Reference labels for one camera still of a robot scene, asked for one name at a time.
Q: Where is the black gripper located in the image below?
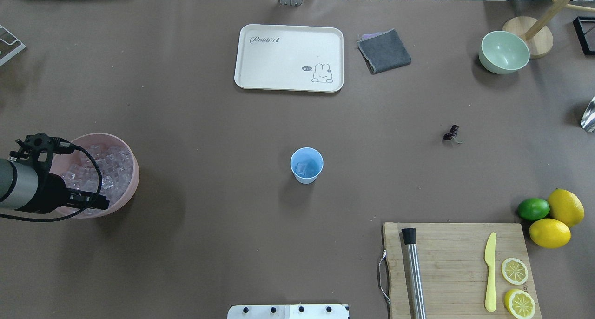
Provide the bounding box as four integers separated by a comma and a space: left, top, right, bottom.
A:
33, 173, 110, 214

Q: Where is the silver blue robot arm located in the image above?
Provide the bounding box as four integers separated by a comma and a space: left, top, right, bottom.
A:
0, 159, 110, 214

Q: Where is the pink bowl of ice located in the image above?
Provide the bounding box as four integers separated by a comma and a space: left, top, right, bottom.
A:
51, 133, 139, 218

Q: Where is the white cup rack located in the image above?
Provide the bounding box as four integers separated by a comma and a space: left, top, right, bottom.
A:
0, 25, 26, 66

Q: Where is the light blue plastic cup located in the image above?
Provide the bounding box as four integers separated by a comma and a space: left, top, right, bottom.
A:
290, 147, 324, 184

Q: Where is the dark cherries pair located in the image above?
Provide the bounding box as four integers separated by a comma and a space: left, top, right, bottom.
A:
442, 125, 463, 145

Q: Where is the steel ice scoop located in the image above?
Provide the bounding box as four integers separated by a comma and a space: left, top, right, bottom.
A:
580, 97, 595, 133

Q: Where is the cream rabbit serving tray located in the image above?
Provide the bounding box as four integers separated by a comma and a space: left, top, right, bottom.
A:
234, 24, 344, 93

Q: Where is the steel muddler black tip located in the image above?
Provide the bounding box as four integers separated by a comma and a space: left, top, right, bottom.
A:
402, 228, 427, 319

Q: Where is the grey folded cloth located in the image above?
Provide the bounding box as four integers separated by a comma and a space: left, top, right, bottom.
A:
357, 28, 412, 74

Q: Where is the wooden cutting board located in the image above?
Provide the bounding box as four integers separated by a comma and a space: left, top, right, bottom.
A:
383, 222, 538, 319

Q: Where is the yellow plastic knife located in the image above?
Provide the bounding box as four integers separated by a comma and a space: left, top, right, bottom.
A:
484, 232, 497, 312

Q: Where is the lemon slice upper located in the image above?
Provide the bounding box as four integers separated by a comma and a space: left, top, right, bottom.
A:
500, 257, 529, 285

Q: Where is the lemon slice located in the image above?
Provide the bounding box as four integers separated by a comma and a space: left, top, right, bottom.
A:
500, 257, 529, 285
504, 289, 537, 319

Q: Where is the mint green bowl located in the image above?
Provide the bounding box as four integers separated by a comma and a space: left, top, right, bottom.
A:
478, 31, 530, 74

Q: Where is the lemon slice lower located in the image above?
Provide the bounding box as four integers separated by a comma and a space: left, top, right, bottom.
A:
504, 289, 537, 319

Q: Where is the green lime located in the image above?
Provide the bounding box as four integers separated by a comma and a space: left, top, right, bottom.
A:
517, 198, 550, 221

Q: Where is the yellow lemon near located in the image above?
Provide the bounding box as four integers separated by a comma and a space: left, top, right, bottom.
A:
529, 218, 571, 249

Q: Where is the yellow lemon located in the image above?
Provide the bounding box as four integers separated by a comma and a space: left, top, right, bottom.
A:
548, 188, 585, 228
529, 218, 571, 249

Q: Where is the yellow lemon far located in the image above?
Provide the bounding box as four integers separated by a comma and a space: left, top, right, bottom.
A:
548, 188, 585, 228

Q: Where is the wooden glass drying stand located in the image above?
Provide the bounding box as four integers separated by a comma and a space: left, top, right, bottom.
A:
502, 0, 594, 59

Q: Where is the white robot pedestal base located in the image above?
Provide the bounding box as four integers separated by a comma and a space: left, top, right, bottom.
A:
227, 304, 350, 319

